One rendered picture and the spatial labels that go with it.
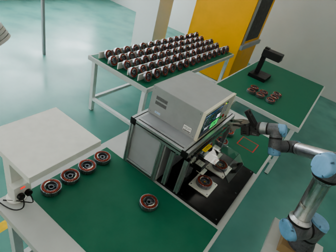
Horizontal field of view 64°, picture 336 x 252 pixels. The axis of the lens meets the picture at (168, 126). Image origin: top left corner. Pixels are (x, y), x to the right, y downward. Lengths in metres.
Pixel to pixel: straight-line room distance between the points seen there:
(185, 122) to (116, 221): 0.69
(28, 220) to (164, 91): 1.01
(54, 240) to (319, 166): 1.31
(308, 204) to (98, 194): 1.14
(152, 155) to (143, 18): 4.18
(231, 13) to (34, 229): 4.55
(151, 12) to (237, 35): 1.65
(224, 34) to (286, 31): 1.96
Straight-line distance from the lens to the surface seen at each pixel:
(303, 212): 1.58
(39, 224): 1.61
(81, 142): 1.34
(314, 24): 6.77
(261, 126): 1.74
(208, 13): 5.44
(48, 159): 1.26
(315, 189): 1.51
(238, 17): 5.20
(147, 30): 5.62
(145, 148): 1.76
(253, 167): 2.30
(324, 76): 6.89
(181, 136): 1.65
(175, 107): 1.65
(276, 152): 1.73
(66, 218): 1.61
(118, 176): 1.82
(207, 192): 1.86
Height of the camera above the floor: 2.07
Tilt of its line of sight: 34 degrees down
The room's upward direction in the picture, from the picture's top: 16 degrees clockwise
